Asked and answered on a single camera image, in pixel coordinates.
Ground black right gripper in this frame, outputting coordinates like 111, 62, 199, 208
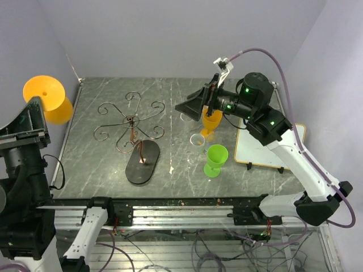
175, 73, 255, 121

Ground clear wine glass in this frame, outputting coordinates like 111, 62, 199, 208
205, 132, 222, 146
187, 134, 205, 165
180, 113, 196, 131

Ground orange plastic wine glass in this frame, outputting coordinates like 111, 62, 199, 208
200, 109, 222, 138

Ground green plastic wine glass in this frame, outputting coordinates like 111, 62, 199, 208
204, 144, 229, 178

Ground clear wine glass front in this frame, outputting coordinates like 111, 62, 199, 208
205, 132, 222, 146

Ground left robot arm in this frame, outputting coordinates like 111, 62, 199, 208
1, 96, 116, 271

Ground metal wine glass rack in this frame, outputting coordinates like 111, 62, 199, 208
93, 91, 165, 186

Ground small whiteboard yellow frame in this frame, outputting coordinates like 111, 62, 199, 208
235, 124, 309, 177

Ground aluminium rail front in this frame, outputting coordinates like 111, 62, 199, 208
53, 198, 330, 230

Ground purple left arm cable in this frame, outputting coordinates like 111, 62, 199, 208
0, 260, 29, 272

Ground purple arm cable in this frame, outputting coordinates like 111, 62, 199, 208
0, 260, 29, 272
228, 48, 357, 229

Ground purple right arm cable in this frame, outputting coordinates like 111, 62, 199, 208
228, 48, 357, 229

